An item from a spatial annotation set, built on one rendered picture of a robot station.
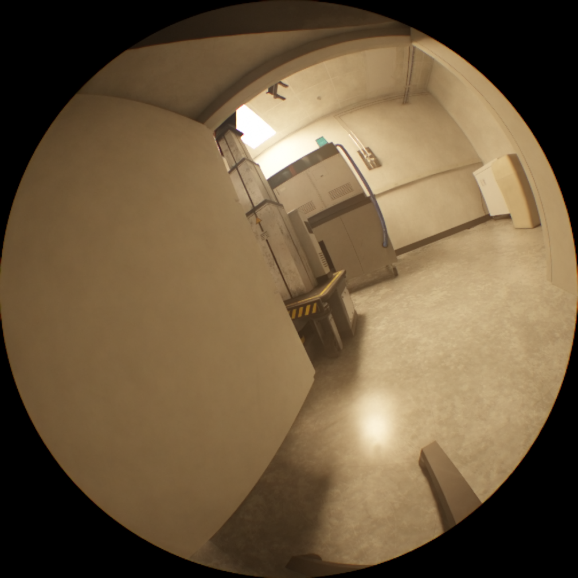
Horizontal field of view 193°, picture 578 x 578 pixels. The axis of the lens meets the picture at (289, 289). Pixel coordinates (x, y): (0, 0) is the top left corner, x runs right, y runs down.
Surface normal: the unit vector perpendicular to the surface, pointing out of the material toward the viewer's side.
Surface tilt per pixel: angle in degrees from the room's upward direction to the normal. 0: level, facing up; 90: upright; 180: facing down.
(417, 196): 90
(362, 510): 0
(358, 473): 0
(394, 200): 90
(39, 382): 90
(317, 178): 90
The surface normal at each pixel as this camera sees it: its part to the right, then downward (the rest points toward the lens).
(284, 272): -0.44, 0.27
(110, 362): 0.82, -0.32
